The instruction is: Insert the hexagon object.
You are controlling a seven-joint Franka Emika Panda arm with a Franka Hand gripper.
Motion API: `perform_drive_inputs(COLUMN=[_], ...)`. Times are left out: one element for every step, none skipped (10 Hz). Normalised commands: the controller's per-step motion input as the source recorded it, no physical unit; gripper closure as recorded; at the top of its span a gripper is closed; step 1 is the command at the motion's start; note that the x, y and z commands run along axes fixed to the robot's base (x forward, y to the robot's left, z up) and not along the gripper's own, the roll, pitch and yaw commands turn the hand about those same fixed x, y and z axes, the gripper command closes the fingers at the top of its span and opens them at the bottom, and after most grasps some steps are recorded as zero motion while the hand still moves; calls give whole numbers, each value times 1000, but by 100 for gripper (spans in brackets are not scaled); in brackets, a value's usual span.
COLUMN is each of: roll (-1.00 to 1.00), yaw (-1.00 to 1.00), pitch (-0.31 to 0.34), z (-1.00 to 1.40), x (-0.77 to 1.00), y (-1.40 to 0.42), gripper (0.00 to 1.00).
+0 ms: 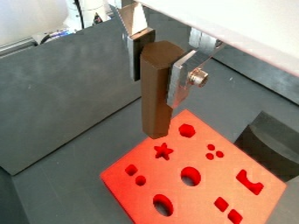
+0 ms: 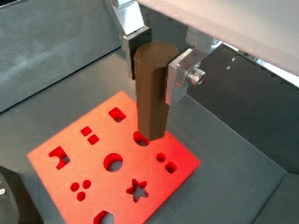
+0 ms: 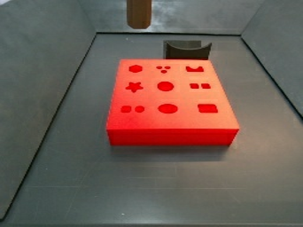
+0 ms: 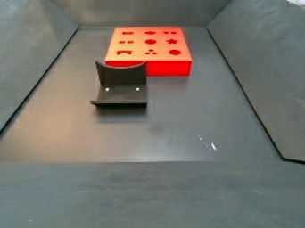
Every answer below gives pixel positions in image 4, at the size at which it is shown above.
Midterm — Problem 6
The red shape sorter block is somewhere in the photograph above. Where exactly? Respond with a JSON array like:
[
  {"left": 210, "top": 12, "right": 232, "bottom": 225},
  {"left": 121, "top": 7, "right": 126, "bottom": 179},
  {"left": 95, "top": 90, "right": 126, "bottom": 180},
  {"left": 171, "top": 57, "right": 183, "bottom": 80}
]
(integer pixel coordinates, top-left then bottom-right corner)
[{"left": 105, "top": 27, "right": 193, "bottom": 77}]

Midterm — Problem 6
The black curved holder bracket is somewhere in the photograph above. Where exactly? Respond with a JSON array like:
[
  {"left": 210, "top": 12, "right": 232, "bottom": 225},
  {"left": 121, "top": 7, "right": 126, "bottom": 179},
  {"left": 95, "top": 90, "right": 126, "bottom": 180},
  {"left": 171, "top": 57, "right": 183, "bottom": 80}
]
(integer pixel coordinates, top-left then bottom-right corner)
[{"left": 91, "top": 61, "right": 147, "bottom": 107}]

